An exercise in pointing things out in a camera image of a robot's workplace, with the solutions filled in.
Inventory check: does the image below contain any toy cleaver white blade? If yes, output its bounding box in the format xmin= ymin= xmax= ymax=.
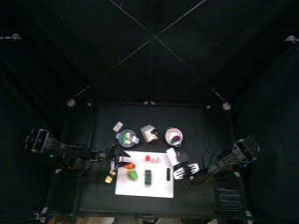
xmin=165 ymin=147 xmax=192 ymax=167

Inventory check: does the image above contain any green yellow toy vegetable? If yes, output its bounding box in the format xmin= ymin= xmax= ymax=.
xmin=125 ymin=169 xmax=138 ymax=182

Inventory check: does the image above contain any orange bottle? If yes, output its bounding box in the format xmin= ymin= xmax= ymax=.
xmin=102 ymin=169 xmax=117 ymax=185

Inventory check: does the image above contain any dark green toy cucumber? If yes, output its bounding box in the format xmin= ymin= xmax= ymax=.
xmin=144 ymin=169 xmax=153 ymax=186

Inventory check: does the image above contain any grey white small box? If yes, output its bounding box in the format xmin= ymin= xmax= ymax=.
xmin=138 ymin=124 xmax=160 ymax=144

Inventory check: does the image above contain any white cutting mat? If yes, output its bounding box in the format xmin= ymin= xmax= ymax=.
xmin=113 ymin=150 xmax=174 ymax=199

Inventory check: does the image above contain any pink white bowl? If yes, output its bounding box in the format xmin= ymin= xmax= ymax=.
xmin=162 ymin=127 xmax=184 ymax=148

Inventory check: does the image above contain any black panel with white label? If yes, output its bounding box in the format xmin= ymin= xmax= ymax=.
xmin=214 ymin=178 xmax=245 ymax=219

